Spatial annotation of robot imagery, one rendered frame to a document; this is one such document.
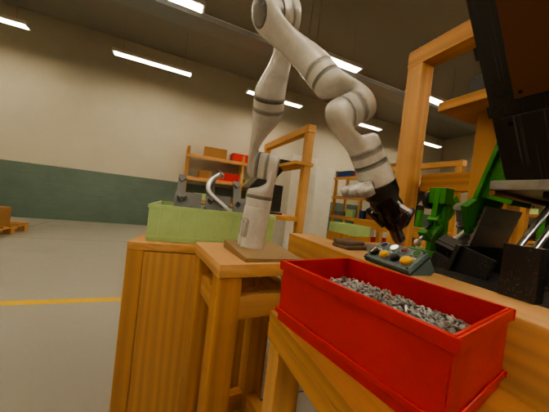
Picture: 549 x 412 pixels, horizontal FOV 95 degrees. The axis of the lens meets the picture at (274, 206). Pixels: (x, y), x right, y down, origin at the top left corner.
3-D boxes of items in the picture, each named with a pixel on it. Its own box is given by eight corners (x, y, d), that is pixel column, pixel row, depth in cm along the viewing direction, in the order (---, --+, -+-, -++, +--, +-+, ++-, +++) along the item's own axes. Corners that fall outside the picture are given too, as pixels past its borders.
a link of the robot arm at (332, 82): (387, 100, 50) (347, 53, 53) (351, 118, 48) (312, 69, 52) (373, 123, 56) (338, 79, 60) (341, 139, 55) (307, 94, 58)
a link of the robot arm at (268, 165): (280, 157, 92) (272, 203, 93) (255, 152, 92) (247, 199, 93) (280, 154, 83) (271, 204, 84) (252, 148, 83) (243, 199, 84)
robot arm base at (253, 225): (240, 248, 84) (249, 197, 83) (235, 240, 93) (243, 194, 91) (266, 250, 87) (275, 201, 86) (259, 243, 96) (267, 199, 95)
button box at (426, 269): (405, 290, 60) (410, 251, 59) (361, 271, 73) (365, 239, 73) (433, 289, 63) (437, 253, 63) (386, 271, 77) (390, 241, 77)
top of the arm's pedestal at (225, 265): (218, 279, 68) (220, 264, 68) (194, 252, 96) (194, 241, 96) (311, 275, 84) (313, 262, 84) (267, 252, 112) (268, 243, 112)
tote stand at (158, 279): (108, 418, 111) (126, 241, 110) (143, 348, 162) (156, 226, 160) (259, 408, 126) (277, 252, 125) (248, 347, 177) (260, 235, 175)
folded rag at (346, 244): (350, 245, 99) (351, 238, 98) (367, 250, 92) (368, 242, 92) (331, 245, 93) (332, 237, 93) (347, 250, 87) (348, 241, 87)
